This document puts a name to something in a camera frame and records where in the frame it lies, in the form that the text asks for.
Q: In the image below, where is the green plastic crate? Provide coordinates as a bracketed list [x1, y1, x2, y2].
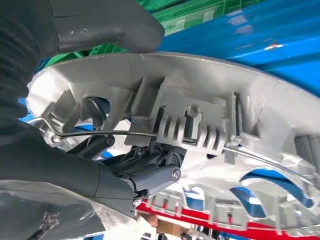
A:
[37, 0, 262, 70]

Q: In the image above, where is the blue metal shelf rack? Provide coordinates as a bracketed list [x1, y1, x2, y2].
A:
[18, 0, 320, 240]

